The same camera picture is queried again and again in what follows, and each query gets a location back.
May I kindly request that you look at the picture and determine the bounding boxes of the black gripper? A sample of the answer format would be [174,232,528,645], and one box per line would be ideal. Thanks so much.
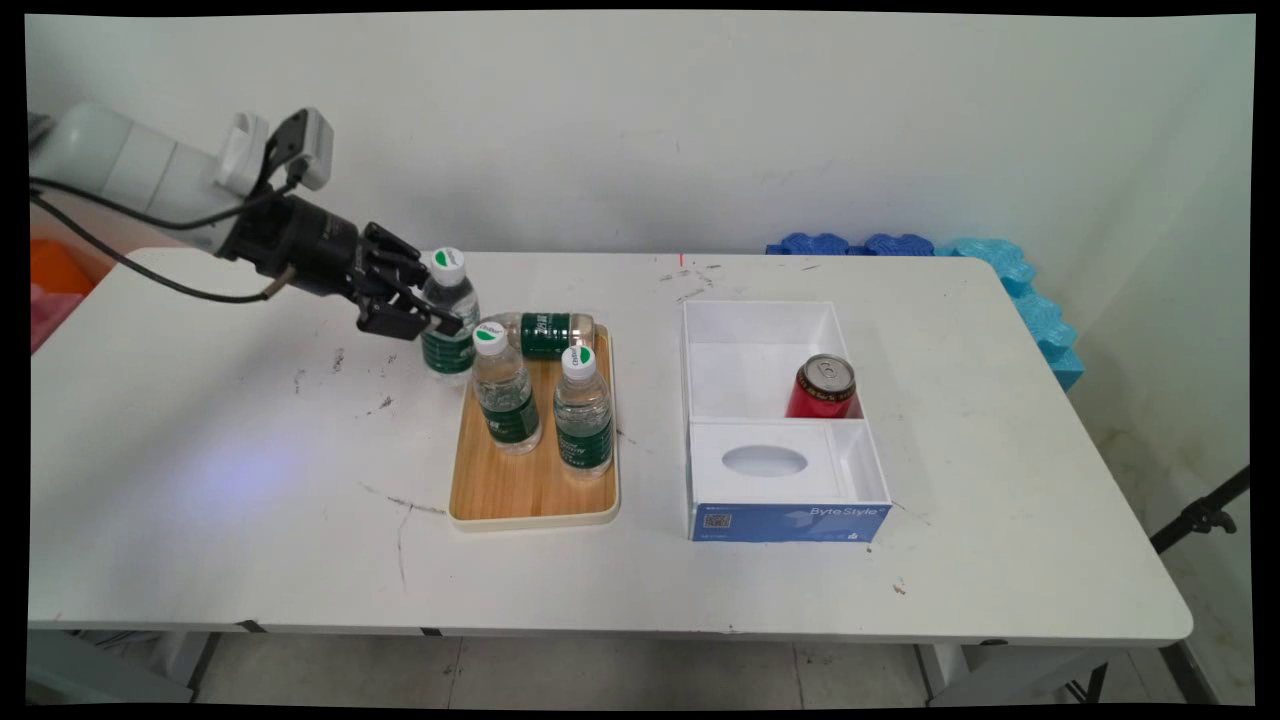
[222,195,466,343]

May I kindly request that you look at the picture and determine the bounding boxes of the green label water bottle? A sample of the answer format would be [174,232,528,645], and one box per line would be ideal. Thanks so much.
[420,247,482,377]
[552,345,614,481]
[490,311,598,362]
[472,322,544,457]

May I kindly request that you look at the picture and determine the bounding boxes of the wooden tray with cream rim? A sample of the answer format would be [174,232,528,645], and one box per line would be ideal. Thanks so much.
[448,323,621,531]

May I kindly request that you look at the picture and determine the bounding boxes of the orange object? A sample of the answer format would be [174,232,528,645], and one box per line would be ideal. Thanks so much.
[30,238,101,297]

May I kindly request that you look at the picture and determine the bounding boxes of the pink object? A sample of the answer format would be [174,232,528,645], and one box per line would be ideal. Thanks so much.
[30,285,87,354]

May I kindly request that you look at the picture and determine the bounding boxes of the red soda can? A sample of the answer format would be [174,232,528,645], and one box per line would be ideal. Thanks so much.
[785,354,859,419]

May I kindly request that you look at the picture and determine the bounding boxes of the white box with blue front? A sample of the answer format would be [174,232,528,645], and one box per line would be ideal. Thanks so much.
[682,298,893,544]

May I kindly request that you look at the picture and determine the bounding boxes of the light blue foam mat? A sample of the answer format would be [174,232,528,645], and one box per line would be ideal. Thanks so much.
[935,238,1086,393]

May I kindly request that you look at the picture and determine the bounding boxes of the black tripod leg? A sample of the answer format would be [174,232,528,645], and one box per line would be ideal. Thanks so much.
[1150,465,1251,556]

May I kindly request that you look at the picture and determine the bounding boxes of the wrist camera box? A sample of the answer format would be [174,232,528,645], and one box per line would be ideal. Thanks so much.
[266,107,335,192]

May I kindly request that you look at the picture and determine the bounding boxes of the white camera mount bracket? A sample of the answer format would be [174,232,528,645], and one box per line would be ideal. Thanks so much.
[214,111,272,197]

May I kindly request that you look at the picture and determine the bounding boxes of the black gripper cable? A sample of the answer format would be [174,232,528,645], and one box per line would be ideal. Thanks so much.
[30,195,298,304]

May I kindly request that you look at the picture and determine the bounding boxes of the black camera cable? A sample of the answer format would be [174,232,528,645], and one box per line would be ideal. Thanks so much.
[30,150,303,233]

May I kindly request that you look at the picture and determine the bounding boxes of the grey table leg frame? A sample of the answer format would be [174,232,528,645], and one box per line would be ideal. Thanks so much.
[915,640,1221,707]
[28,630,223,706]

